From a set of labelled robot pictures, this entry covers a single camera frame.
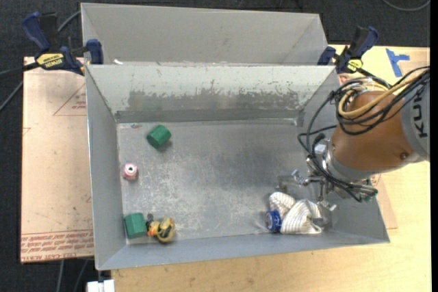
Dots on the yellow and orange toy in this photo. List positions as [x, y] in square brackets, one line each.
[162, 229]

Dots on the white striped cloth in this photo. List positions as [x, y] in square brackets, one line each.
[297, 217]

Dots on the green cube block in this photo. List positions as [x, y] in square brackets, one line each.
[135, 225]

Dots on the small white scrap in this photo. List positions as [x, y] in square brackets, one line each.
[118, 61]

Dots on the brown cardboard board, red print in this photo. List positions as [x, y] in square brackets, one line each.
[54, 160]

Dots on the green cylinder block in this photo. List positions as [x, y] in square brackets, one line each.
[158, 136]

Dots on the pink spool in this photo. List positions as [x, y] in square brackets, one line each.
[130, 171]

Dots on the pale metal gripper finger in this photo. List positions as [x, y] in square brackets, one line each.
[324, 215]
[289, 180]

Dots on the grey metal bin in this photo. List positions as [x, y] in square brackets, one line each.
[212, 174]

